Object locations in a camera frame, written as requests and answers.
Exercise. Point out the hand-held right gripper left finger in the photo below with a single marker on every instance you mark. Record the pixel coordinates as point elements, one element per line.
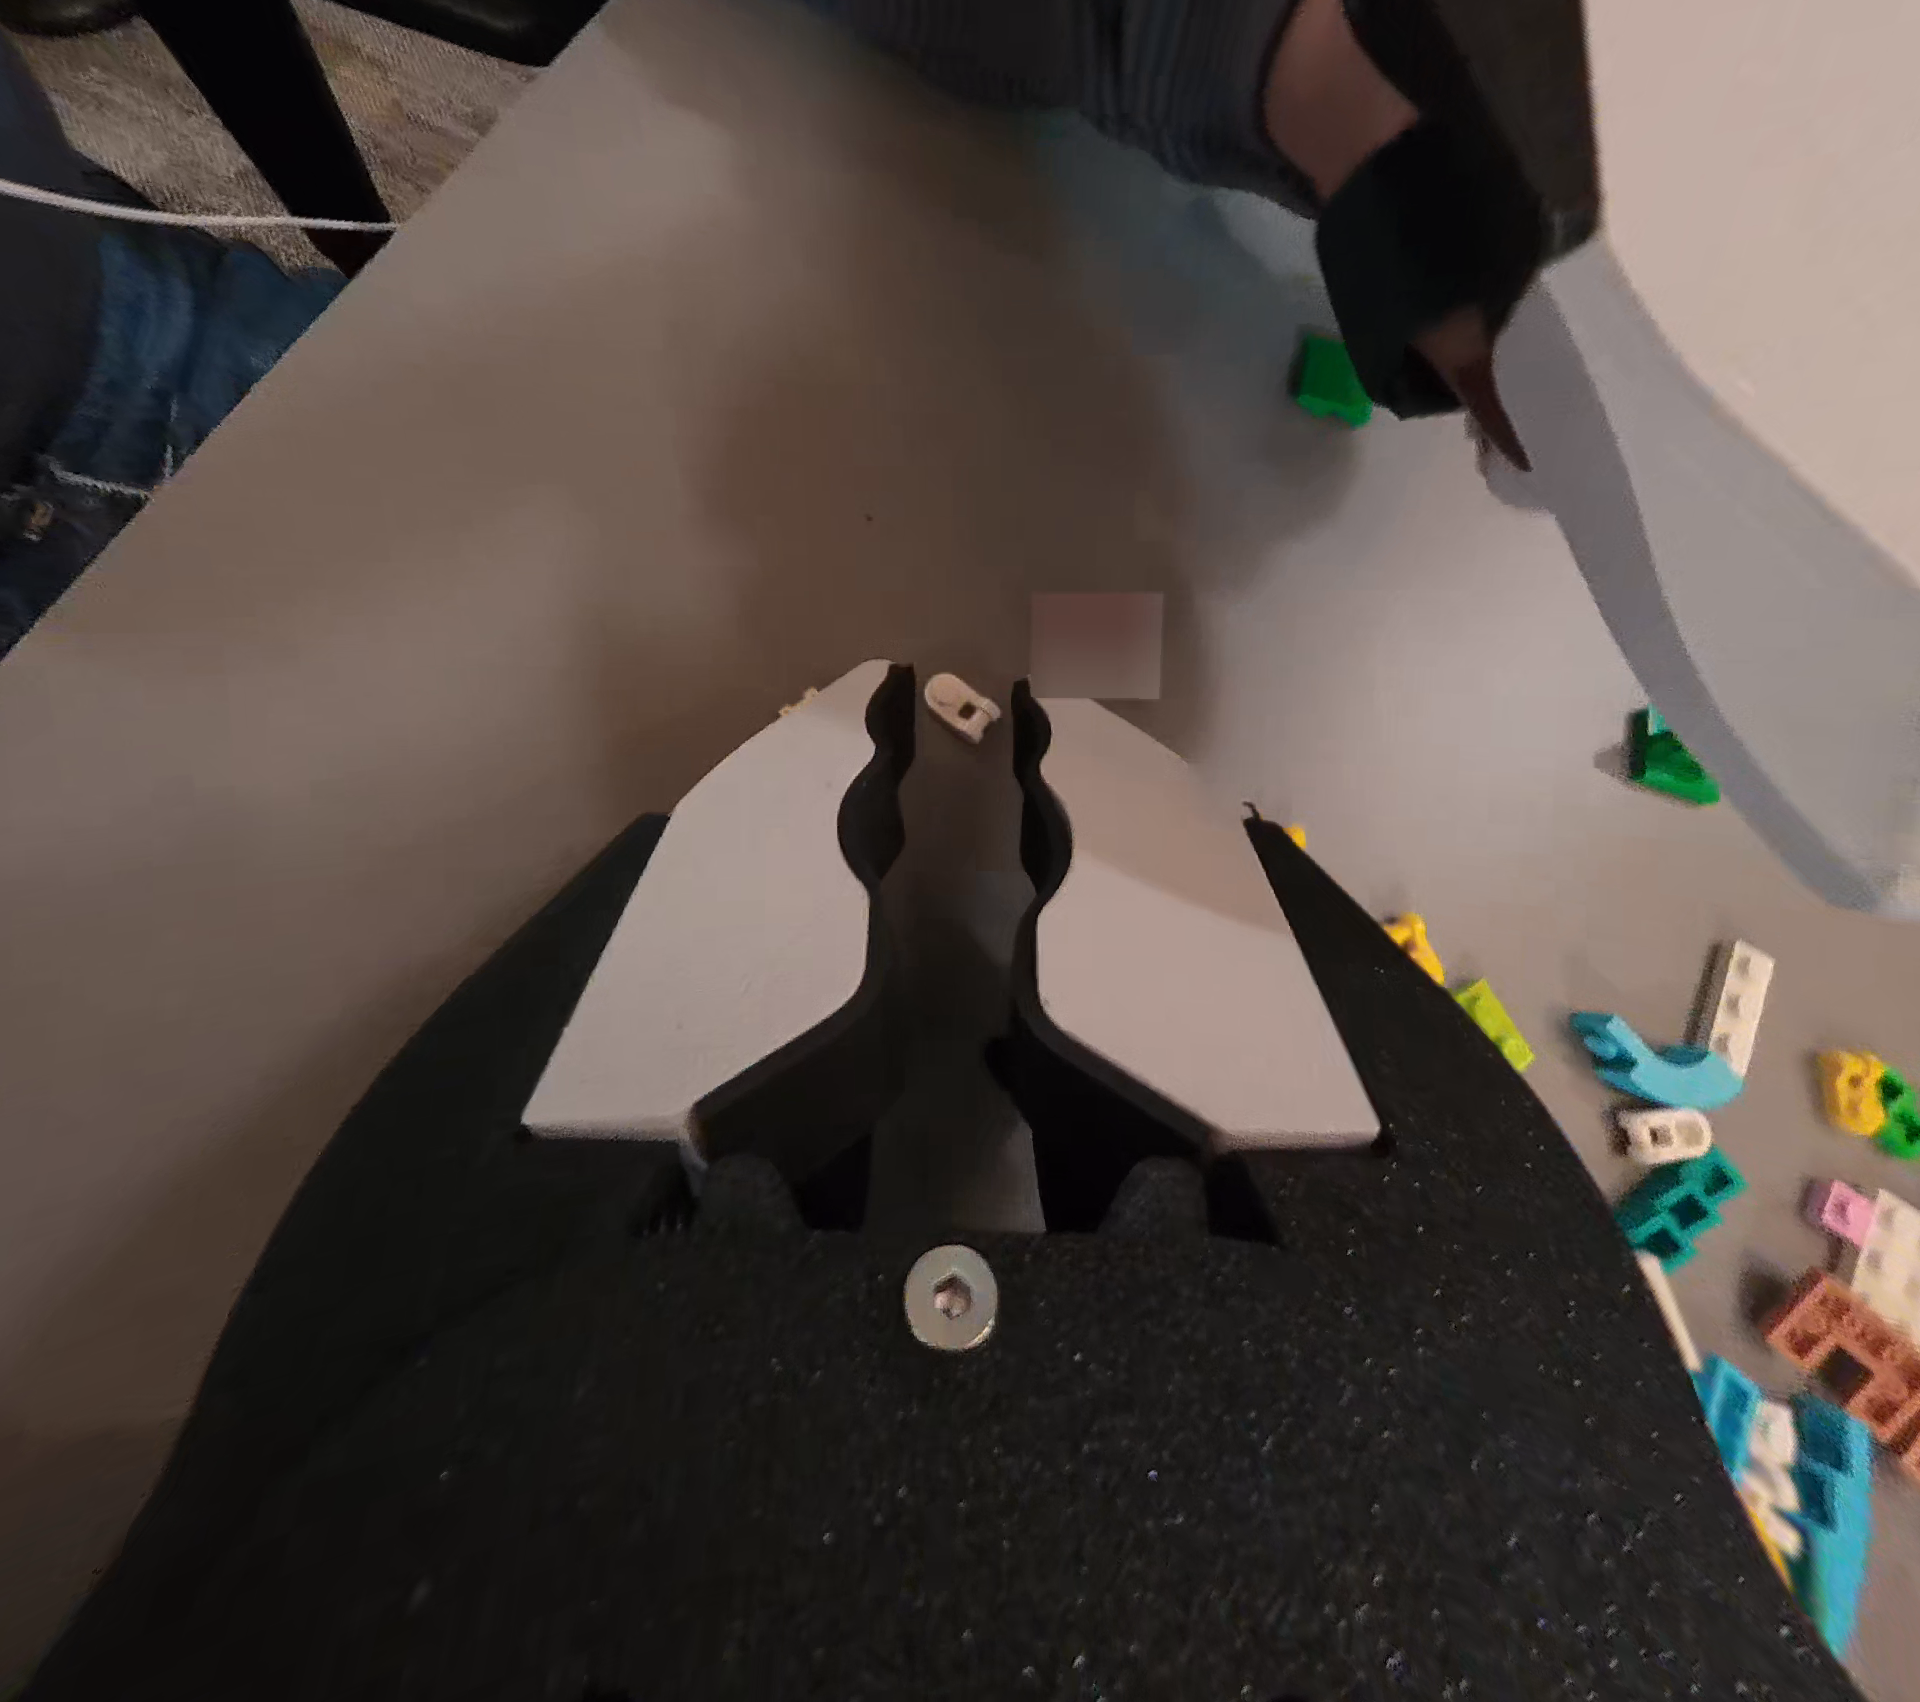
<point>735,922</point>

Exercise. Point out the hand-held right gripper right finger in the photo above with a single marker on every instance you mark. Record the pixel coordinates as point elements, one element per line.
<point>1187,966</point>

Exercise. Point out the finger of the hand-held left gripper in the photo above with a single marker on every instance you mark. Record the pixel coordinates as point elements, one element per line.
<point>1771,126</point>
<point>1695,593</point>

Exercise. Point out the small white lego piece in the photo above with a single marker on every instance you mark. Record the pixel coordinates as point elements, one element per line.
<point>960,703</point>

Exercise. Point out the pile of colourful lego pieces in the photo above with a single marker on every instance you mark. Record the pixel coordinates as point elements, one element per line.
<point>1845,1343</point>

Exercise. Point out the dark and bright green lego piece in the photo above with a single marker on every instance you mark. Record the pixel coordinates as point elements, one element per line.
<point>1668,765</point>

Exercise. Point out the person's left hand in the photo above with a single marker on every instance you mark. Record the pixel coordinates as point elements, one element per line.
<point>1326,83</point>

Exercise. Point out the person's legs in jeans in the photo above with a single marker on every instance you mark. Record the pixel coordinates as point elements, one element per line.
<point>135,382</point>

